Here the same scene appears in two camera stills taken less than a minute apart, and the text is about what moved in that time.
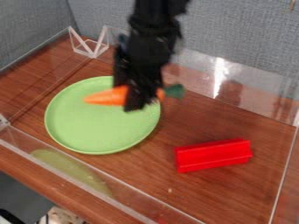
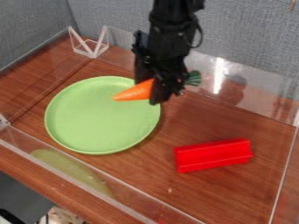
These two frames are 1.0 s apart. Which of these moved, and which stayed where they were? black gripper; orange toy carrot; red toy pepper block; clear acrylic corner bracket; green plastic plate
Moved: black gripper; orange toy carrot
Stayed: red toy pepper block; green plastic plate; clear acrylic corner bracket
